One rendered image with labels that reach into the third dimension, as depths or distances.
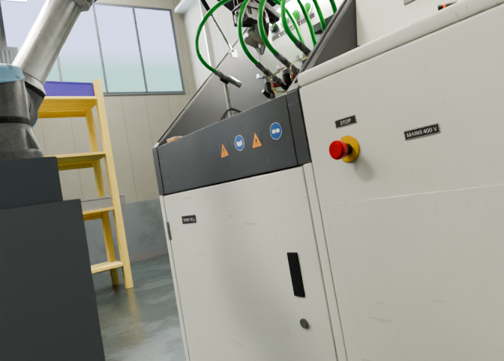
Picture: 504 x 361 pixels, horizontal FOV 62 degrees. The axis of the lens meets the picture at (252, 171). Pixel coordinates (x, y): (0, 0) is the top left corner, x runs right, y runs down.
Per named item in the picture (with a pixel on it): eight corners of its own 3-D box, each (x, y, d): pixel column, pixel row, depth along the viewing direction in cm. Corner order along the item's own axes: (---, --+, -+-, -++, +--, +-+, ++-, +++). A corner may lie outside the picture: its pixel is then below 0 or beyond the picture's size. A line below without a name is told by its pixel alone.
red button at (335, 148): (327, 166, 80) (322, 139, 80) (340, 164, 83) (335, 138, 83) (349, 161, 76) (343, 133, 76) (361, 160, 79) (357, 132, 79)
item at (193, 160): (164, 194, 139) (156, 147, 140) (175, 193, 142) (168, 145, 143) (297, 165, 92) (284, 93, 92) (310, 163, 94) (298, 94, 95)
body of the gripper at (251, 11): (233, 28, 133) (227, -8, 133) (254, 31, 138) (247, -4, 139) (249, 19, 127) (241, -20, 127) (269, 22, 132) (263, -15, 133)
